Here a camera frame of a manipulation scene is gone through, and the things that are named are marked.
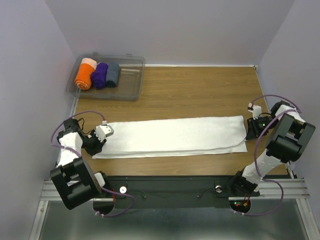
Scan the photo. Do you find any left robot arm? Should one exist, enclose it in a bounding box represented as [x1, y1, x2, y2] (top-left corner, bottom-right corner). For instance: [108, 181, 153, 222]
[50, 118, 114, 210]

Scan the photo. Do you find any white towel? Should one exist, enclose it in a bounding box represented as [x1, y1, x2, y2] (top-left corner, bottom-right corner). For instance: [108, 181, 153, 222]
[93, 115, 247, 159]

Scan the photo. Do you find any grey rolled towel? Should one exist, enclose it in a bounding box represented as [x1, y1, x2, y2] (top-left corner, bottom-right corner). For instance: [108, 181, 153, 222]
[105, 62, 120, 88]

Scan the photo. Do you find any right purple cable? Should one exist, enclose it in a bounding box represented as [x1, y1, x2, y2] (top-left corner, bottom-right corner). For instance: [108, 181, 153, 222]
[233, 94, 302, 216]

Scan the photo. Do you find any purple cable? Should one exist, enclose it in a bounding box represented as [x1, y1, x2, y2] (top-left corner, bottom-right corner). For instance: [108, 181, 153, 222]
[233, 94, 302, 216]
[50, 110, 135, 218]

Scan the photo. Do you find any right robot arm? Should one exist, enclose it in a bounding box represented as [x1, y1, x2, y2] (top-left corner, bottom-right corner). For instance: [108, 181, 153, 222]
[229, 100, 316, 195]

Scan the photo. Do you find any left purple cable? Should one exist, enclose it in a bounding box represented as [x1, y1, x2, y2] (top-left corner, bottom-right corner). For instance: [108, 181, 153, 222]
[50, 110, 135, 218]

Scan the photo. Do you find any orange rolled towel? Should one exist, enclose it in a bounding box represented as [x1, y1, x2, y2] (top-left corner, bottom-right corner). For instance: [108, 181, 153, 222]
[74, 57, 97, 91]

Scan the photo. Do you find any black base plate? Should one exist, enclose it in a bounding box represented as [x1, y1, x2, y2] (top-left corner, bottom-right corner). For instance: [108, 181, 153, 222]
[106, 175, 260, 209]

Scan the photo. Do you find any purple rolled towel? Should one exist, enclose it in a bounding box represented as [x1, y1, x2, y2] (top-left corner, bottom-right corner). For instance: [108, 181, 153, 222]
[90, 62, 109, 90]

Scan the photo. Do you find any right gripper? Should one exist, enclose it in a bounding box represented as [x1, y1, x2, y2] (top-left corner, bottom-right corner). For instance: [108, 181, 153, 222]
[244, 115, 280, 140]

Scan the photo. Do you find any clear plastic bin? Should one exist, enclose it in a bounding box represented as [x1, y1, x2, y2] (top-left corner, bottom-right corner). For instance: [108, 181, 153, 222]
[65, 52, 146, 101]

